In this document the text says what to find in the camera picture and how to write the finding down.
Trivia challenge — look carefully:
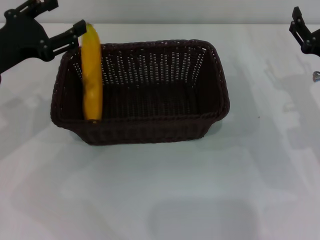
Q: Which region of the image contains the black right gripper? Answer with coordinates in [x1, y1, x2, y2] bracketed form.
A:
[288, 6, 320, 56]

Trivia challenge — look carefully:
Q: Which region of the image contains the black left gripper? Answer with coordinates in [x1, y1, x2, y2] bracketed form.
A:
[0, 0, 89, 75]

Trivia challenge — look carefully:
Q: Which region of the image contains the yellow banana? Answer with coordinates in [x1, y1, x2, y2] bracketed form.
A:
[80, 23, 104, 125]

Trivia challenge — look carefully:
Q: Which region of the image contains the dark brown woven basket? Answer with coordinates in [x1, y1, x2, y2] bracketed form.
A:
[50, 38, 231, 146]

